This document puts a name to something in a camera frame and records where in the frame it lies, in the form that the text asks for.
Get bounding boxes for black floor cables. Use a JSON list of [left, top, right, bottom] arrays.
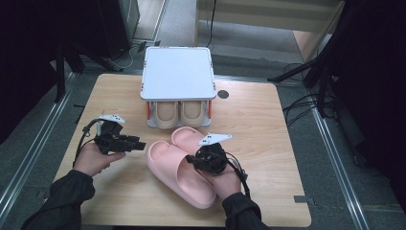
[[282, 61, 339, 127]]

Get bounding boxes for wooden cabinet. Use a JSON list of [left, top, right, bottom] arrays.
[[193, 0, 348, 63]]

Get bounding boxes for dark grey cabinet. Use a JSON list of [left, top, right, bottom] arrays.
[[95, 0, 142, 58]]

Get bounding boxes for hanging black cable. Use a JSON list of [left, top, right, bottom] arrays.
[[205, 0, 218, 49]]

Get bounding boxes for black curtain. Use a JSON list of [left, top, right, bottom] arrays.
[[331, 0, 406, 212], [0, 0, 128, 145]]

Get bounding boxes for person's right hand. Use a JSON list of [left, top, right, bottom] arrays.
[[204, 159, 242, 201]]

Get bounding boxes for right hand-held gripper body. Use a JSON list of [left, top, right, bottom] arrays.
[[192, 132, 234, 176]]

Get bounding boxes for white floor cable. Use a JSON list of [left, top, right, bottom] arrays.
[[108, 47, 137, 70]]

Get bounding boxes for left hand-held gripper cable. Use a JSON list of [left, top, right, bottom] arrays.
[[73, 118, 104, 169]]

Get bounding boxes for hand-held gripper cable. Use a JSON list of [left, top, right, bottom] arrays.
[[223, 151, 252, 199], [73, 118, 104, 169]]

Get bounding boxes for metal floor rail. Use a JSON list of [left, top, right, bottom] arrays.
[[310, 106, 372, 230], [0, 73, 79, 219]]

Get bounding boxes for black tripod stand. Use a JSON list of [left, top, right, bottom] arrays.
[[267, 47, 344, 118]]

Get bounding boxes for white shoe rack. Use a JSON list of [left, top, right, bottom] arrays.
[[140, 46, 218, 129]]

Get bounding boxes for person's left hand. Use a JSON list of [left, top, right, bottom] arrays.
[[72, 142, 127, 178]]

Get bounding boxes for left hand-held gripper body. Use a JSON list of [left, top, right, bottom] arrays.
[[94, 113, 128, 156]]

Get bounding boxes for right hand-held gripper cable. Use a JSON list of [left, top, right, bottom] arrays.
[[223, 151, 252, 199]]

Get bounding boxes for pink slipper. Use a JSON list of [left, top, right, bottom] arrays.
[[170, 126, 214, 157], [146, 140, 218, 211]]

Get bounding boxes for black post stand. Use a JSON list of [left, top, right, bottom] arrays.
[[54, 41, 87, 104]]

